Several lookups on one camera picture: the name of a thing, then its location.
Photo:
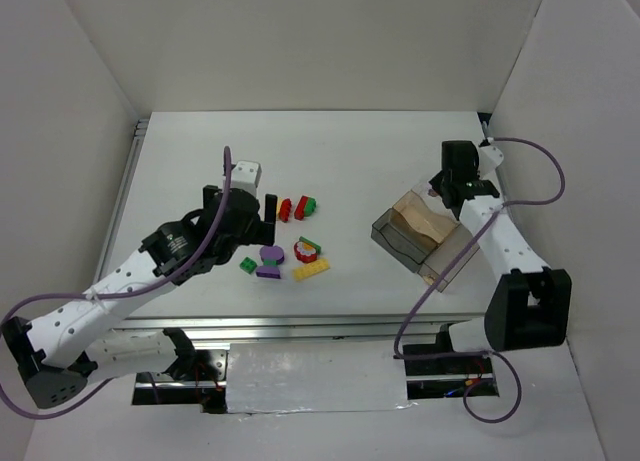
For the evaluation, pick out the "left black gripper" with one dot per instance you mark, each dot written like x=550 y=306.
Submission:
x=257 y=223

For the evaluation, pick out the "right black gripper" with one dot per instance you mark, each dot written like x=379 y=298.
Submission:
x=451 y=190

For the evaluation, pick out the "purple round lego piece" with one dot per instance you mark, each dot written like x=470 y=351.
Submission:
x=272 y=255

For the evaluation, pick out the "small green lego piece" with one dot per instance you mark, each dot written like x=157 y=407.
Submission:
x=311 y=243

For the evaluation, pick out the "purple arch lego piece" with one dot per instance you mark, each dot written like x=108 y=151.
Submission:
x=268 y=271

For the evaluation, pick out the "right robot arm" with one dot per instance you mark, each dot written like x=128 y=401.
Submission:
x=529 y=308

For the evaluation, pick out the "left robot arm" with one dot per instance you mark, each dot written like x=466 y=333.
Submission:
x=75 y=345

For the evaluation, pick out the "red studded lego brick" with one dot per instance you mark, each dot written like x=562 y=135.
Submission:
x=284 y=209

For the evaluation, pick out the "red green lego block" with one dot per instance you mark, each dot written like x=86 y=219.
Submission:
x=305 y=207

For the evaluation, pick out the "red flower lego piece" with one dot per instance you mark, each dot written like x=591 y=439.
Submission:
x=304 y=252

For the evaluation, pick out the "clear compartment container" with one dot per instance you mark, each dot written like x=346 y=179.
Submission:
x=423 y=235

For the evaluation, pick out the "green square lego brick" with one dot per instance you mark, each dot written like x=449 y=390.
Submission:
x=248 y=265

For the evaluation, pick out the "yellow long lego plate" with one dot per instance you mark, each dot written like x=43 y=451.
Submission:
x=311 y=269

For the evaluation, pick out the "foil covered panel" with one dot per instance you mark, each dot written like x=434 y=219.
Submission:
x=302 y=377

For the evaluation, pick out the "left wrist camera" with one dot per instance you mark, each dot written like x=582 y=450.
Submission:
x=246 y=176

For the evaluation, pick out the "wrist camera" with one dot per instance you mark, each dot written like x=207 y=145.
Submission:
x=490 y=157
x=246 y=176

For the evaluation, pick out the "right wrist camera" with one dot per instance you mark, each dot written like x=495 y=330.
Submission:
x=490 y=157

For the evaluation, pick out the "aluminium frame rail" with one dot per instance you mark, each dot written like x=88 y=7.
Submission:
x=210 y=331

